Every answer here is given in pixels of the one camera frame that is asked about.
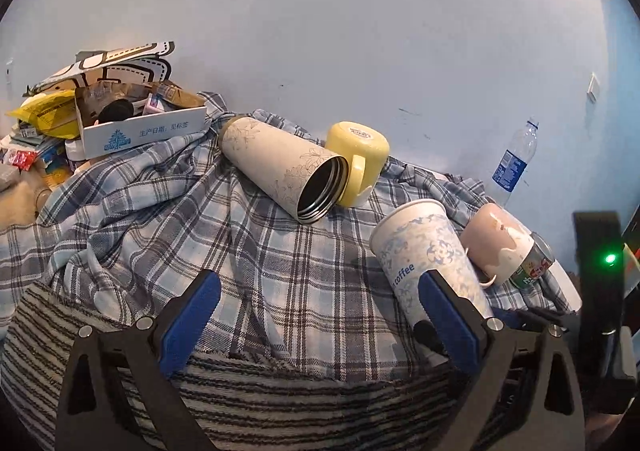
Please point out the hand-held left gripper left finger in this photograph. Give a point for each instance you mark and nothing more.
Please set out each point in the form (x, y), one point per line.
(192, 317)

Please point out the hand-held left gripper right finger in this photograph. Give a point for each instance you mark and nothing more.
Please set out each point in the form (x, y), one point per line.
(450, 327)

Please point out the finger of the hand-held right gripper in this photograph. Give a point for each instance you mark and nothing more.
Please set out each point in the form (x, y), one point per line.
(535, 315)

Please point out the white blue paper coffee cup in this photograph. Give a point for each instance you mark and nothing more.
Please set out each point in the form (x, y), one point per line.
(425, 241)

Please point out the pink white ceramic cup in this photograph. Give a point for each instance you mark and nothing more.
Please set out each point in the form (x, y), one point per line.
(492, 236)

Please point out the green drink can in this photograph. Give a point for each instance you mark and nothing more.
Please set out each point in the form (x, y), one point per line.
(539, 262)

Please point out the blue plaid cloth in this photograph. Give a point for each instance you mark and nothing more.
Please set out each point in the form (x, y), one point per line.
(250, 256)

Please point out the grey striped blanket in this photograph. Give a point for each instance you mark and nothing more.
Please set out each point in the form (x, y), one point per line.
(300, 406)

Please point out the clear plastic water bottle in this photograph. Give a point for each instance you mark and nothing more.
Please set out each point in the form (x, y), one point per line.
(512, 163)

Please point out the beige floral thermos tumbler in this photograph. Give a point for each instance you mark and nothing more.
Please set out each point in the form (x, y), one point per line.
(270, 156)

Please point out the white cardboard box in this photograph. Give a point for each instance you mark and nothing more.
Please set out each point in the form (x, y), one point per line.
(145, 132)

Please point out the yellow mug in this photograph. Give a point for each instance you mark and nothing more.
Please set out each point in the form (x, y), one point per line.
(361, 142)

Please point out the beige towel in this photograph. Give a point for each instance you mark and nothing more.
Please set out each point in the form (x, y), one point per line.
(20, 203)

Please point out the black round lid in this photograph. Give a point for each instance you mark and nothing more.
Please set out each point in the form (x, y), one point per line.
(116, 110)

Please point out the red snack packet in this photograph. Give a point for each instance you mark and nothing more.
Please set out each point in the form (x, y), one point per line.
(20, 159)

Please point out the brown foil packet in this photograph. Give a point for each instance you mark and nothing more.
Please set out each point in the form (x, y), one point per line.
(107, 93)

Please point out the yellow snack packet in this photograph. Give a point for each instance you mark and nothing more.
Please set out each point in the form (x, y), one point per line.
(50, 113)

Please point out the white wall socket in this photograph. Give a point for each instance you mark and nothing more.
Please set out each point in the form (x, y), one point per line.
(593, 88)

